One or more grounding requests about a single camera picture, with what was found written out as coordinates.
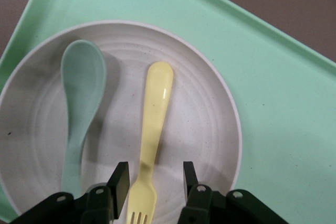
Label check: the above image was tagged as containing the light green rectangular tray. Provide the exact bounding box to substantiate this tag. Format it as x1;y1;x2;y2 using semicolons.
0;0;336;224

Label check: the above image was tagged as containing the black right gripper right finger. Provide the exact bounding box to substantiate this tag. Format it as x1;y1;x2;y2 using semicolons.
180;161;226;224

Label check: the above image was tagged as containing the pale green plastic spoon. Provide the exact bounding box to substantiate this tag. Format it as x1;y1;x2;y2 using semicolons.
60;39;108;193

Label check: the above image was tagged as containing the yellow plastic fork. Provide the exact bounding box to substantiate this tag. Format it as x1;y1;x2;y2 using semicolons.
125;61;174;224

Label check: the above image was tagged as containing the white speckled round plate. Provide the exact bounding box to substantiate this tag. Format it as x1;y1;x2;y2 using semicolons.
0;20;243;224

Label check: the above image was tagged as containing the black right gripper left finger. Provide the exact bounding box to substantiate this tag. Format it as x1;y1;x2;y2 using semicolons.
78;161;131;224

